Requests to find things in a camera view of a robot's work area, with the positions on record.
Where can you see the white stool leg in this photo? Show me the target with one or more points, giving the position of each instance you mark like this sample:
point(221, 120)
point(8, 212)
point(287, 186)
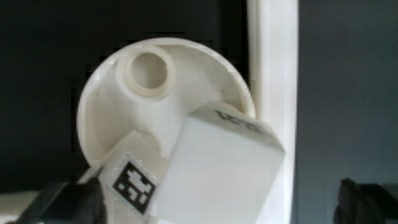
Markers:
point(189, 169)

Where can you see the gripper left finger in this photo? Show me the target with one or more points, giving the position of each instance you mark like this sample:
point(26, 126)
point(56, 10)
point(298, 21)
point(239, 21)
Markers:
point(69, 204)

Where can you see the white right wall bar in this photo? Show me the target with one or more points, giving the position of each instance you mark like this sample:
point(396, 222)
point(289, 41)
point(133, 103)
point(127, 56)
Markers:
point(273, 18)

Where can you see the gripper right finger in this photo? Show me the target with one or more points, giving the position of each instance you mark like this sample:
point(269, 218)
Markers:
point(367, 204)

